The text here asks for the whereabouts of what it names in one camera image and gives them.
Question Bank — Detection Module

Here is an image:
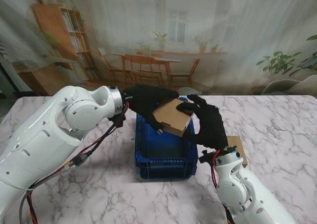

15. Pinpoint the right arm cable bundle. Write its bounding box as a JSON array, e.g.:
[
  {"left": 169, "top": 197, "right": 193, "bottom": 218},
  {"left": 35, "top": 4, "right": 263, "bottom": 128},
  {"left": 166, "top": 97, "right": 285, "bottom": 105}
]
[{"left": 210, "top": 148, "right": 236, "bottom": 224}]

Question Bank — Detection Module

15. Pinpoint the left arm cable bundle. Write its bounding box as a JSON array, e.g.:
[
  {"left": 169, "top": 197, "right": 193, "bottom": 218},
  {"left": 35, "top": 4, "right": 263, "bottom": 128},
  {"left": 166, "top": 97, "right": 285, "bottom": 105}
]
[{"left": 18, "top": 105, "right": 129, "bottom": 224}]

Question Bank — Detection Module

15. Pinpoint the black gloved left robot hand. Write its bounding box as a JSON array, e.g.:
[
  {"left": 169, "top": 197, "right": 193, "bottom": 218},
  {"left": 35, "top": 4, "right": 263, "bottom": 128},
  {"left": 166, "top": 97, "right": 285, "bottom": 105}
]
[{"left": 122, "top": 84, "right": 180, "bottom": 135}]

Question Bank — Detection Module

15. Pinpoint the blue plastic turnover box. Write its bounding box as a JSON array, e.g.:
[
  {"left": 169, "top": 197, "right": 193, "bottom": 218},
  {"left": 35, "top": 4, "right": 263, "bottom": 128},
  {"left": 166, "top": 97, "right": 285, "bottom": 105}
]
[{"left": 135, "top": 96, "right": 199, "bottom": 182}]

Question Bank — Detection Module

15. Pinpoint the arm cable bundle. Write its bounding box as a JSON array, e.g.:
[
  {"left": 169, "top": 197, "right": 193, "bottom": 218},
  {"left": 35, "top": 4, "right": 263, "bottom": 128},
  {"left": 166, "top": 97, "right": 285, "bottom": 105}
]
[
  {"left": 210, "top": 148, "right": 236, "bottom": 224},
  {"left": 18, "top": 105, "right": 129, "bottom": 224}
]

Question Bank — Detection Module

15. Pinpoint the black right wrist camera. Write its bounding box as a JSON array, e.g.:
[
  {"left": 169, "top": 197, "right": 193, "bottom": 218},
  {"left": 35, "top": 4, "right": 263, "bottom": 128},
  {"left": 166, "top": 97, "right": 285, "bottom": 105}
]
[{"left": 199, "top": 149, "right": 216, "bottom": 164}]

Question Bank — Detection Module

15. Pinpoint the thick cardboard package with label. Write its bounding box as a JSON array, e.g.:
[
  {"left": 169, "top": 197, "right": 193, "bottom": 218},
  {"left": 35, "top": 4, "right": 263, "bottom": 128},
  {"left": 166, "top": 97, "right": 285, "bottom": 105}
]
[{"left": 226, "top": 135, "right": 249, "bottom": 168}]

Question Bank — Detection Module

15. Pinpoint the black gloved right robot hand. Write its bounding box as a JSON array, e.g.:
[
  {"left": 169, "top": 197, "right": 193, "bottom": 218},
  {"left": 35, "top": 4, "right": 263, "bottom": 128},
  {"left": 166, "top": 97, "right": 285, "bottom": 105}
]
[{"left": 175, "top": 94, "right": 228, "bottom": 150}]

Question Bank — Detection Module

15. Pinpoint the printed room scene backdrop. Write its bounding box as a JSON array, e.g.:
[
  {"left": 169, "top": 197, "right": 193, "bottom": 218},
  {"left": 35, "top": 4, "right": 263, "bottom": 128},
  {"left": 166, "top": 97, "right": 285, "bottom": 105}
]
[{"left": 0, "top": 0, "right": 317, "bottom": 97}]

